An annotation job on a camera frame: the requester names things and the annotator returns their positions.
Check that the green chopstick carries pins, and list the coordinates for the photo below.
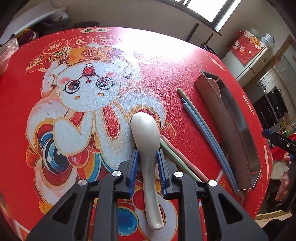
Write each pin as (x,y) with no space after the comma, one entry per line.
(185,98)
(178,160)

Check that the white spoon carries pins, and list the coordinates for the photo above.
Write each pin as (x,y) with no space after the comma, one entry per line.
(145,129)

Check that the person's right hand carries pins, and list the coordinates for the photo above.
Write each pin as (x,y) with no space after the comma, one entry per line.
(284,185)

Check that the black rice cooker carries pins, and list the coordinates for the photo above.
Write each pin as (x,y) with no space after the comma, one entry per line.
(210,49)

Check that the dark framed window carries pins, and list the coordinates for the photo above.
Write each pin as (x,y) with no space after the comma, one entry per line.
(208,11)

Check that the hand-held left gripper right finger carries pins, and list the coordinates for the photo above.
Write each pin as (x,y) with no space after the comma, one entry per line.
(163,176)

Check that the pink chopstick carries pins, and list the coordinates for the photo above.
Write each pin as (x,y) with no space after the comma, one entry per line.
(189,163)

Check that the clear plastic container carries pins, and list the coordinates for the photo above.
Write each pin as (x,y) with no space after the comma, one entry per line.
(263,38)

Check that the black kitchen oven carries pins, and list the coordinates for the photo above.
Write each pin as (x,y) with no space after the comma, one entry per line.
(270,109)

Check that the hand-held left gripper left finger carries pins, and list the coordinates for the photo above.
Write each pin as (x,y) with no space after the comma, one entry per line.
(132,176)

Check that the red printed cloth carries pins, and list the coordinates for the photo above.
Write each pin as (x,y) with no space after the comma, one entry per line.
(245,46)

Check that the red printed table mat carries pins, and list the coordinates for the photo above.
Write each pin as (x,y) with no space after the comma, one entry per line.
(46,97)

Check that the bowl covered with plastic wrap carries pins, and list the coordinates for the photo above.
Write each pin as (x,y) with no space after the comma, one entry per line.
(9,53)

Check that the wooden door frame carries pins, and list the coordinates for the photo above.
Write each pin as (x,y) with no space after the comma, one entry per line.
(281,49)

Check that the white rolled board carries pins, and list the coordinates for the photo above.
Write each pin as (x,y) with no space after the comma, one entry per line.
(27,20)

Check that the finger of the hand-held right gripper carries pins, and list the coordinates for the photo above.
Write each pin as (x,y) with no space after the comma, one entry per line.
(279,140)

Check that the metal utensil box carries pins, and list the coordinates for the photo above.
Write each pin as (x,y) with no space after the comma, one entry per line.
(222,111)

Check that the white fridge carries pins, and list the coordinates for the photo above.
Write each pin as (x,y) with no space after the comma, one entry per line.
(252,67)

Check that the black air fryer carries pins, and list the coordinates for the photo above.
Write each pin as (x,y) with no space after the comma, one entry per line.
(85,25)

